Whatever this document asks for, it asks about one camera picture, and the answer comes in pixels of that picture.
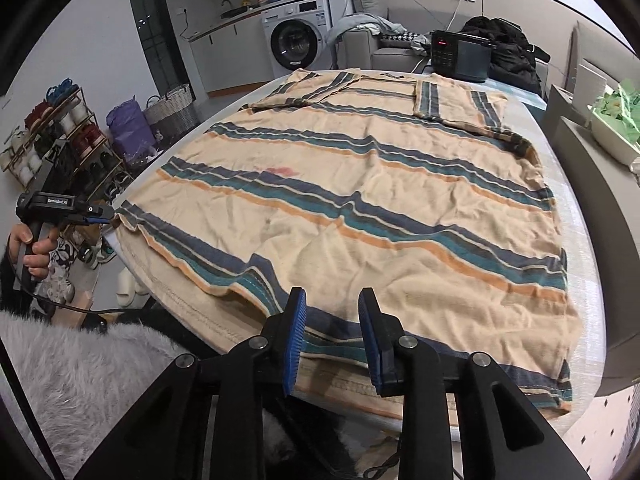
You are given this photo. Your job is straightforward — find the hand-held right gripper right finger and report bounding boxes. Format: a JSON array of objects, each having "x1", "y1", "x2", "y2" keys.
[{"x1": 357, "y1": 287, "x2": 593, "y2": 480}]

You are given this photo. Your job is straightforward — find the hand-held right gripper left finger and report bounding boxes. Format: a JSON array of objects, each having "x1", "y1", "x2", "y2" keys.
[{"x1": 82, "y1": 286, "x2": 308, "y2": 480}]

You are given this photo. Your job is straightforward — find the striped beige shirt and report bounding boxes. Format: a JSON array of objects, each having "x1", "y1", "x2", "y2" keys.
[{"x1": 112, "y1": 67, "x2": 583, "y2": 428}]

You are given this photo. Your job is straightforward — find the person's left hand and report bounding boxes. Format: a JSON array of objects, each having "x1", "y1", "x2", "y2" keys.
[{"x1": 7, "y1": 224, "x2": 63, "y2": 281}]

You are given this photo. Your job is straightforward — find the group of assorted shoes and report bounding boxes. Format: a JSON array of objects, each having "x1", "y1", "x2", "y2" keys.
[{"x1": 0, "y1": 77, "x2": 146, "y2": 308}]

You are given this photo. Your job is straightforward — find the purple bag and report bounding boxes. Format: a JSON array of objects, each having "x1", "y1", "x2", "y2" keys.
[{"x1": 106, "y1": 96, "x2": 156, "y2": 166}]

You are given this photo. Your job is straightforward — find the wooden shoe rack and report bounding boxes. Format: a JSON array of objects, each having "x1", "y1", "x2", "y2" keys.
[{"x1": 0, "y1": 85, "x2": 126, "y2": 211}]

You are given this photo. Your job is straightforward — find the woven basket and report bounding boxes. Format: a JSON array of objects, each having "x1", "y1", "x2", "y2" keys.
[{"x1": 144, "y1": 83, "x2": 200, "y2": 137}]

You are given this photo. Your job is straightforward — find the fluffy grey garment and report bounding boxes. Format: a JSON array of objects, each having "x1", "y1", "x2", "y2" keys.
[{"x1": 0, "y1": 310, "x2": 351, "y2": 480}]

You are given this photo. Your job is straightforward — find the dark glass door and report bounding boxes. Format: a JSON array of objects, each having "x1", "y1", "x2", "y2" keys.
[{"x1": 125, "y1": 0, "x2": 188, "y2": 106}]

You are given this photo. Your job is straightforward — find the white kitchen base cabinets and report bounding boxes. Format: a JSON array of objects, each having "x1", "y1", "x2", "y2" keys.
[{"x1": 189, "y1": 0, "x2": 331, "y2": 95}]

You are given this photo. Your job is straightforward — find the white diamond-pattern rug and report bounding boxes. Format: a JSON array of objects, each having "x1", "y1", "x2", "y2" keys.
[{"x1": 565, "y1": 390, "x2": 632, "y2": 480}]

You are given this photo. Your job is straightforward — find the grey side cabinet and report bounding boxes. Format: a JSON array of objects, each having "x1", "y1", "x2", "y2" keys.
[{"x1": 542, "y1": 84, "x2": 640, "y2": 401}]

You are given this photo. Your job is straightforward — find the white washing machine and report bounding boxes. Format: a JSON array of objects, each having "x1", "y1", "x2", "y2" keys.
[{"x1": 260, "y1": 0, "x2": 333, "y2": 72}]

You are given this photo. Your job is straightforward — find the blue plaid tablecloth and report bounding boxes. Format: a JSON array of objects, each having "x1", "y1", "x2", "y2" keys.
[{"x1": 415, "y1": 60, "x2": 548, "y2": 108}]

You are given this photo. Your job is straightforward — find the grey sofa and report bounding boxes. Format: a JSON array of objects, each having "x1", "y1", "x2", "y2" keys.
[{"x1": 340, "y1": 4, "x2": 551, "y2": 93}]

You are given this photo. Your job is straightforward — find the black pressure cooker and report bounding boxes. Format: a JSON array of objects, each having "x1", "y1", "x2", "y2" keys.
[{"x1": 430, "y1": 30, "x2": 496, "y2": 83}]

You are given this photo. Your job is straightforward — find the houndstooth cushion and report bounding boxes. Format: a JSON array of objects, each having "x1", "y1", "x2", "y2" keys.
[{"x1": 380, "y1": 31, "x2": 431, "y2": 46}]

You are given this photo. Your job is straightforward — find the white bowl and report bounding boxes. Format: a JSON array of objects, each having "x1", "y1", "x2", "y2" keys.
[{"x1": 590, "y1": 104, "x2": 640, "y2": 166}]

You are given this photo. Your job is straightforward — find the black jacket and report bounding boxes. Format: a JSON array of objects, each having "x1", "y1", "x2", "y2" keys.
[{"x1": 460, "y1": 16, "x2": 550, "y2": 95}]

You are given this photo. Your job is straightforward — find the grey-blue crumpled cloth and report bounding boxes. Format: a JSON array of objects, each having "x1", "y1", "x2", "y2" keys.
[{"x1": 326, "y1": 11, "x2": 408, "y2": 48}]

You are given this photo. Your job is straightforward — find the green plastic bag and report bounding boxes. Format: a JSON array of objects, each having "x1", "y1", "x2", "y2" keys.
[{"x1": 597, "y1": 82, "x2": 640, "y2": 133}]

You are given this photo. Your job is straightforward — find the beige padded headboard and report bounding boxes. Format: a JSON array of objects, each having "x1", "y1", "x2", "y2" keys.
[{"x1": 567, "y1": 20, "x2": 628, "y2": 88}]

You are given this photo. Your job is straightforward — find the black cable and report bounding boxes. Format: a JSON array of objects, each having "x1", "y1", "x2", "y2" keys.
[{"x1": 10, "y1": 255, "x2": 131, "y2": 318}]

